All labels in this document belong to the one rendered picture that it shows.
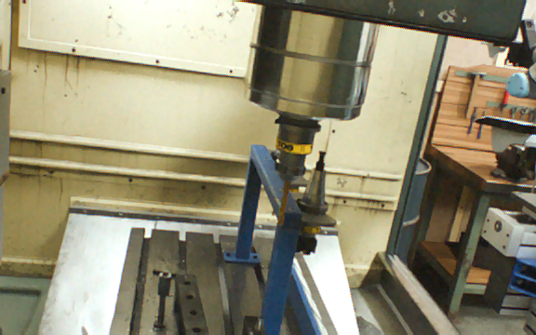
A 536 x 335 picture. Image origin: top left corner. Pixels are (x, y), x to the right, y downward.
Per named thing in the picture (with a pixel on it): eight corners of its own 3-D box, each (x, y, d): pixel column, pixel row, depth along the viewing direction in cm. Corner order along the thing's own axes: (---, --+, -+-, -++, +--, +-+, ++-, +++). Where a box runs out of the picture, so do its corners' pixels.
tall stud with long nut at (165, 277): (166, 322, 119) (172, 268, 115) (166, 329, 116) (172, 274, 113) (153, 322, 119) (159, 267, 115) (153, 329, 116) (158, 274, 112)
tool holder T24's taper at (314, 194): (301, 196, 111) (306, 164, 109) (322, 199, 111) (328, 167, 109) (302, 204, 107) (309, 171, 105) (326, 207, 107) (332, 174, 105)
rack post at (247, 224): (258, 256, 157) (274, 155, 149) (260, 265, 152) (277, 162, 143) (222, 253, 155) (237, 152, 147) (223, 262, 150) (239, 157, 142)
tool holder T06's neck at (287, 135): (269, 143, 76) (273, 120, 76) (301, 144, 79) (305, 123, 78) (284, 154, 72) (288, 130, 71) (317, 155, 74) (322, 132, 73)
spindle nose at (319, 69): (224, 89, 77) (236, 0, 74) (325, 99, 84) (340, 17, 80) (269, 117, 63) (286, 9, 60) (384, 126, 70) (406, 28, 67)
